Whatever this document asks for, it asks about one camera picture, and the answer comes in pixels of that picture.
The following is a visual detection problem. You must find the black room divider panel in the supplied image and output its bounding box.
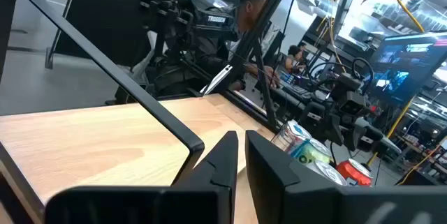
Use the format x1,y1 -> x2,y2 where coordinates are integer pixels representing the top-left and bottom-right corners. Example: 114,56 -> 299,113
45,0 -> 228,70

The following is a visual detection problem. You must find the computer monitor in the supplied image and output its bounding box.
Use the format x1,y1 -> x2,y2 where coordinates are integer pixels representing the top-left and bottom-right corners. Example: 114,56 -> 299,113
362,30 -> 447,108

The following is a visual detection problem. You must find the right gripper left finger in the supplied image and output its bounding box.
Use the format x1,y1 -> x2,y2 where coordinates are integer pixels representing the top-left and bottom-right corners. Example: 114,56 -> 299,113
44,130 -> 240,224

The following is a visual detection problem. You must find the white cloth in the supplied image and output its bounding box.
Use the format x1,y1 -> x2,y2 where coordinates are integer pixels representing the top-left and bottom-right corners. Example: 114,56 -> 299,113
129,30 -> 168,84

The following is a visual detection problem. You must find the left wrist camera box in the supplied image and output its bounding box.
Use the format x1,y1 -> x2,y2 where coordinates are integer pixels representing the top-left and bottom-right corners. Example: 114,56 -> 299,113
337,93 -> 367,117

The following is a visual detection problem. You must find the yellow cable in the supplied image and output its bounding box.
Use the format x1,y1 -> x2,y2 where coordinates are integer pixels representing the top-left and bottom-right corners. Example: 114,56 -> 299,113
381,0 -> 426,33
366,98 -> 415,166

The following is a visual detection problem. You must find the light green can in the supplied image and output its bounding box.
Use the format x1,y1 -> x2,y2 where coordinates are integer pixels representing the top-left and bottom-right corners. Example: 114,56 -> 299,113
289,138 -> 332,165

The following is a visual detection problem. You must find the white and blue can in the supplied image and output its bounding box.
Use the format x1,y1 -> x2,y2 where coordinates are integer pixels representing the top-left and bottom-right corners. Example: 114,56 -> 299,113
271,119 -> 313,154

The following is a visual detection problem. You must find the white flat strip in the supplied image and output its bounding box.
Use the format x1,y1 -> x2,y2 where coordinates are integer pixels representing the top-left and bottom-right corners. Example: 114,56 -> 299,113
199,64 -> 234,96

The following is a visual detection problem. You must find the black aluminium table frame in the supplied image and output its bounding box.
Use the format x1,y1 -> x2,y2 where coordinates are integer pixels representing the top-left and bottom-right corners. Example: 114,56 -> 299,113
200,0 -> 305,134

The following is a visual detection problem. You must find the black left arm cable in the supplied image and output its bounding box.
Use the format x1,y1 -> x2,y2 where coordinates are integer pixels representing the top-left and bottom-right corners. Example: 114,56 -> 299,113
351,57 -> 375,89

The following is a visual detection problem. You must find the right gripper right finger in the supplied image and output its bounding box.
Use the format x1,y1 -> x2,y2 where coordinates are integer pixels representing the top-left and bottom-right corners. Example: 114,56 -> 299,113
245,129 -> 447,224

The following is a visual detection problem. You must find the silver soda can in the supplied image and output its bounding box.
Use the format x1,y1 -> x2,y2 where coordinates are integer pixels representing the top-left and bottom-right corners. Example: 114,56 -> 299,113
305,160 -> 349,186

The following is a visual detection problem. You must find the black keyboard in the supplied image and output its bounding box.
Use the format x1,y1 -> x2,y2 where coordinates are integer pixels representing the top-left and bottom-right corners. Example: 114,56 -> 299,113
279,77 -> 315,101

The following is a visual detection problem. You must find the red soda can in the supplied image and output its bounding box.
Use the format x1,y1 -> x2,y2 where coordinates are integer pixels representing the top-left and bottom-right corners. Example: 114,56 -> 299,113
335,158 -> 374,187

